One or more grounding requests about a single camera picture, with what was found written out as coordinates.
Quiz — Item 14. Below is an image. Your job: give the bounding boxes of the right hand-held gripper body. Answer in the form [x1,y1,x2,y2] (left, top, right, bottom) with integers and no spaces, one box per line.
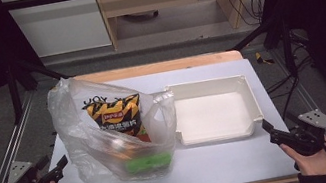
[266,106,326,163]

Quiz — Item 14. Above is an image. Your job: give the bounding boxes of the clear printed plastic bag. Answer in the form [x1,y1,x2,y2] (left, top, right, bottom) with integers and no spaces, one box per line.
[43,59,188,183]

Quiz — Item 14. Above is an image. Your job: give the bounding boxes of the white plastic tray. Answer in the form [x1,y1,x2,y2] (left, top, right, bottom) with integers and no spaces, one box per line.
[164,69,268,150]

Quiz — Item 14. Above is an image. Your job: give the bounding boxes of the black and orange chips bag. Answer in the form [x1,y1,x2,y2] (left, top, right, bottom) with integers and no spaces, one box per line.
[81,91,153,153]

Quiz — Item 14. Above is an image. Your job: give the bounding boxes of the green seaweed snack packet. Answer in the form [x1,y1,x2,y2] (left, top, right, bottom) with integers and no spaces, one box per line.
[124,150,174,177]

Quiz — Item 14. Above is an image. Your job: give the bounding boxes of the person's right hand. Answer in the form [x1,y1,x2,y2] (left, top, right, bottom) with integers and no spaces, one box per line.
[278,136,326,183]

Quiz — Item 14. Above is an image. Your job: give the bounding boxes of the white table mat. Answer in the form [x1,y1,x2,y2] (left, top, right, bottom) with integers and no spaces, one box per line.
[31,51,300,183]

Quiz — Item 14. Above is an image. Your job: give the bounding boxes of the black metal stand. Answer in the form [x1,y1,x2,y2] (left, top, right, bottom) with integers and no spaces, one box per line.
[224,14,301,88]
[3,51,80,126]

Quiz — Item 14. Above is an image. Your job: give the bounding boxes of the white cabinet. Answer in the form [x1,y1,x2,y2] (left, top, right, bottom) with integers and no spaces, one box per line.
[1,0,113,63]

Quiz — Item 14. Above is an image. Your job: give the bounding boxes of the black floor cables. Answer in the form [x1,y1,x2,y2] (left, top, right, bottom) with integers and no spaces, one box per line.
[256,28,325,122]

